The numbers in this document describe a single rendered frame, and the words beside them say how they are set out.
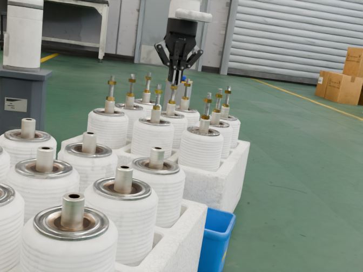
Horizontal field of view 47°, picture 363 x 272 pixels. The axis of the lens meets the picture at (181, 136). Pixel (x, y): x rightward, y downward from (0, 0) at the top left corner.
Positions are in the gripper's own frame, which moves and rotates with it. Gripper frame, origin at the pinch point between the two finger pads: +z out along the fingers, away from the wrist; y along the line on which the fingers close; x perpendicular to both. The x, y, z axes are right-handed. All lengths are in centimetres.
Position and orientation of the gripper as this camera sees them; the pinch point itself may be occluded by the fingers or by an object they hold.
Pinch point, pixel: (175, 76)
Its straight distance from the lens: 107.2
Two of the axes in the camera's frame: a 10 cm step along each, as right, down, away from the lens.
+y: -9.1, -0.3, -4.1
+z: -1.4, 9.6, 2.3
